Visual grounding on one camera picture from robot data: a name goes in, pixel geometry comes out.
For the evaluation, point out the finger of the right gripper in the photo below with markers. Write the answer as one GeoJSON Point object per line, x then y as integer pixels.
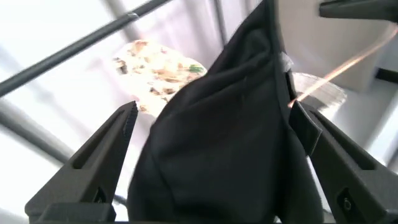
{"type": "Point", "coordinates": [357, 9]}

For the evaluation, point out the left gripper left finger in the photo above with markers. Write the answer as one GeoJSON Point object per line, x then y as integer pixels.
{"type": "Point", "coordinates": [81, 186]}

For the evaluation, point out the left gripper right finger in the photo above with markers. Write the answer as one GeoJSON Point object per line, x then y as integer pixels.
{"type": "Point", "coordinates": [351, 186]}

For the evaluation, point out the pink clothes hanger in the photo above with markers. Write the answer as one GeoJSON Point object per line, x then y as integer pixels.
{"type": "Point", "coordinates": [342, 67]}

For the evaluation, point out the cream printed garment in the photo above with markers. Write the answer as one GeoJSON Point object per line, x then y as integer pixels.
{"type": "Point", "coordinates": [155, 68]}

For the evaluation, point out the black garment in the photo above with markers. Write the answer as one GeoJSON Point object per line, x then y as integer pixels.
{"type": "Point", "coordinates": [217, 140]}

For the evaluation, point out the white laundry basket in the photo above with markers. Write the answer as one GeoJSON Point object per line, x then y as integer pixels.
{"type": "Point", "coordinates": [326, 93]}

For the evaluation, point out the black clothes rack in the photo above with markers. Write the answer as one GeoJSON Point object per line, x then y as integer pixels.
{"type": "Point", "coordinates": [62, 53]}

